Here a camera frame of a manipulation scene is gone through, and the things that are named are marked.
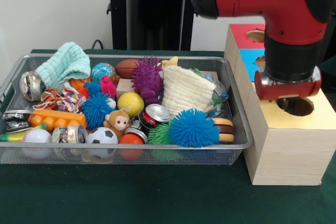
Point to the white cloth with colourful shapes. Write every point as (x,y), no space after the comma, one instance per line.
(72,98)

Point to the black and white soccer ball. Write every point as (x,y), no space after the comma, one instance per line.
(102,136)

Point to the purple spiky ball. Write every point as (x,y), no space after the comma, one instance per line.
(147,77)

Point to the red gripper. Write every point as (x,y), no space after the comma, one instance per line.
(288,90)

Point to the large blue spiky ball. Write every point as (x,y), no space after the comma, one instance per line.
(194,128)

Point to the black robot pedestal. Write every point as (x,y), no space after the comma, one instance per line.
(152,11)

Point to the wooden box with three holes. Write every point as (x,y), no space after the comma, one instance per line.
(288,155)

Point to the mint green knitted cloth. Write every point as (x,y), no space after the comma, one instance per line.
(65,64)

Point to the plain yellow ball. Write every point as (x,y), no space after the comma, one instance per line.
(130,103)

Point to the large green spiky ball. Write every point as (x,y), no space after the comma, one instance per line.
(160,134)

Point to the cream knitted cloth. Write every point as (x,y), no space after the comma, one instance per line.
(183,93)

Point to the wooden burger toy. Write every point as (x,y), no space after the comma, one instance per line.
(226,129)

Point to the silver mesh bin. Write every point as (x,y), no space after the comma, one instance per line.
(236,153)

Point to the white baseball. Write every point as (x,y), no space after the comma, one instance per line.
(36,137)

